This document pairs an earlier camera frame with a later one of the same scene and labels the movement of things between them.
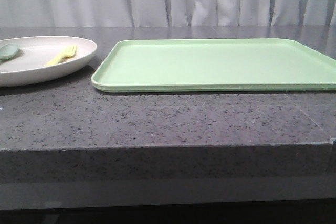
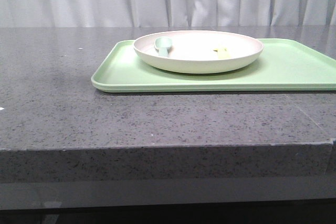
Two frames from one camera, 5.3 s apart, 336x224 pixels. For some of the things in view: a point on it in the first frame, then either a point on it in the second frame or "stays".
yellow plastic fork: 69,52 -> 222,53
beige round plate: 28,66 -> 193,52
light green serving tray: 216,65 stays
